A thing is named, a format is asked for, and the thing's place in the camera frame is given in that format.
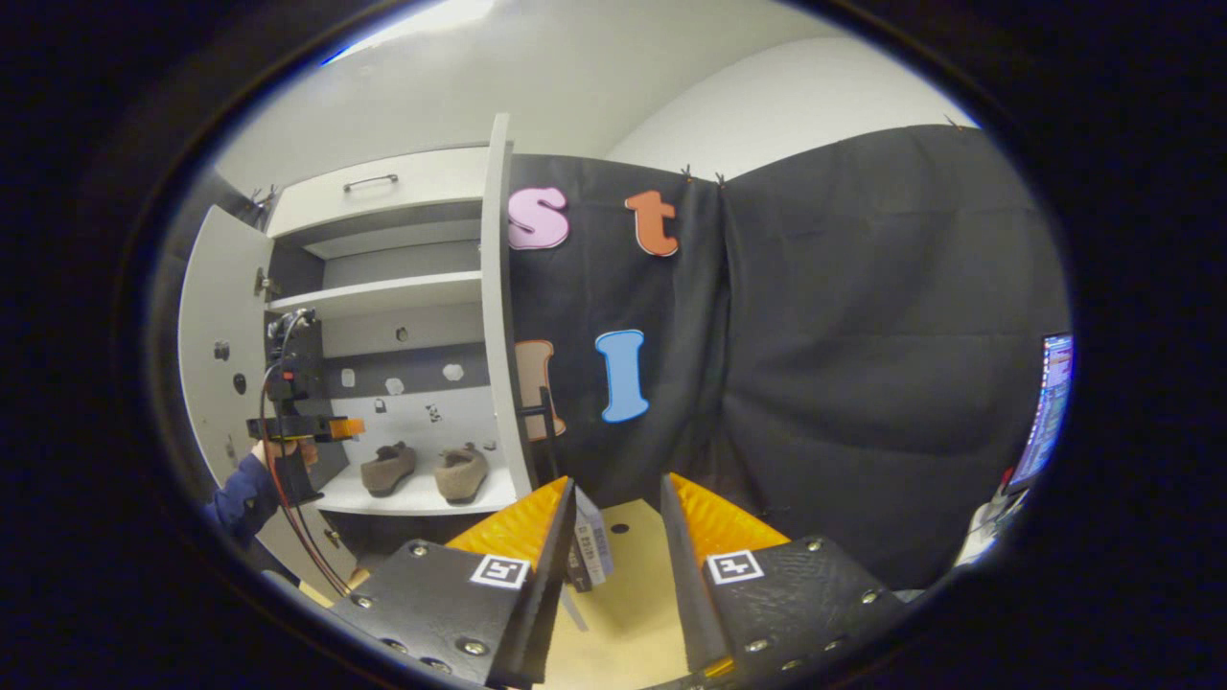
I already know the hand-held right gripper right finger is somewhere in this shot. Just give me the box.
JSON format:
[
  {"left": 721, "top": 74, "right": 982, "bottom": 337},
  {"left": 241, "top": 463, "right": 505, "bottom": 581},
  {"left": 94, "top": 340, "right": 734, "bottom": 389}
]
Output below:
[{"left": 660, "top": 474, "right": 907, "bottom": 689}]

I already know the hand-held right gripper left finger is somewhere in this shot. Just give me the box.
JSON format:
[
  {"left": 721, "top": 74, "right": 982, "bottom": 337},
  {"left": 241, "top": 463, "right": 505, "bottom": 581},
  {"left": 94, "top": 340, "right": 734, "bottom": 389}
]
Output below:
[{"left": 331, "top": 477, "right": 581, "bottom": 689}]

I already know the brown shoe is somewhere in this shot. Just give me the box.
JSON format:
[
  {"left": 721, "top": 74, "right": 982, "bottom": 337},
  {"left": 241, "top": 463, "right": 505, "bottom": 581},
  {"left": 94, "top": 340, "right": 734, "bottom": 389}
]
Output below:
[
  {"left": 359, "top": 441, "right": 419, "bottom": 497},
  {"left": 434, "top": 443, "right": 490, "bottom": 504}
]

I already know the white shoe cabinet door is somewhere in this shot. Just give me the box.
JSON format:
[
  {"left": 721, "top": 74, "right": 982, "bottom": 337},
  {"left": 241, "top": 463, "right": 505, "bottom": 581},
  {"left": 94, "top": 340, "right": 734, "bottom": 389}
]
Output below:
[
  {"left": 479, "top": 113, "right": 538, "bottom": 501},
  {"left": 177, "top": 204, "right": 336, "bottom": 586}
]

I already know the white shoe cabinet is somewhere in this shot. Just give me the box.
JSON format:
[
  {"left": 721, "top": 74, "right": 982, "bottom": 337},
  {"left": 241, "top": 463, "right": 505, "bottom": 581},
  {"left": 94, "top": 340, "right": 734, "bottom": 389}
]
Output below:
[{"left": 259, "top": 144, "right": 523, "bottom": 566}]

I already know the white cabinet shelf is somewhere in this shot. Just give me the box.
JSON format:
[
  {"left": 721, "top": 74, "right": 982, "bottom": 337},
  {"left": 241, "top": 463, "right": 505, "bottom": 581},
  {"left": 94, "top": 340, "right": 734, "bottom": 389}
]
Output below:
[
  {"left": 266, "top": 270, "right": 485, "bottom": 319},
  {"left": 312, "top": 460, "right": 523, "bottom": 518}
]

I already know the white grey box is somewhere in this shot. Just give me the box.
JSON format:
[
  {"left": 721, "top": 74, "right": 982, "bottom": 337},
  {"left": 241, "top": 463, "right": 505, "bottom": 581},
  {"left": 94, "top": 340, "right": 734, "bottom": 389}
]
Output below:
[{"left": 566, "top": 487, "right": 614, "bottom": 593}]

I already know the white object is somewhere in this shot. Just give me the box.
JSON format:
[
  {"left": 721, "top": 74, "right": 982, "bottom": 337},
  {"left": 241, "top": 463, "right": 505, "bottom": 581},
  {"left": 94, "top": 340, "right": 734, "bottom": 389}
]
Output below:
[{"left": 954, "top": 494, "right": 1027, "bottom": 568}]

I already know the computer monitor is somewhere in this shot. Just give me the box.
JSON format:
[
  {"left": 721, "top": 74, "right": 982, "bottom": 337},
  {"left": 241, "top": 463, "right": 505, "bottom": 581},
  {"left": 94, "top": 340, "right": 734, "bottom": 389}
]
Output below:
[{"left": 1007, "top": 331, "right": 1075, "bottom": 495}]

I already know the red black gripper cable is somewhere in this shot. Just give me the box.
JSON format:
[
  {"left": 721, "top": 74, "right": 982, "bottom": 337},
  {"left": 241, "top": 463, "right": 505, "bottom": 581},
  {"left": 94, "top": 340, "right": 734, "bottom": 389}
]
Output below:
[{"left": 257, "top": 359, "right": 351, "bottom": 597}]

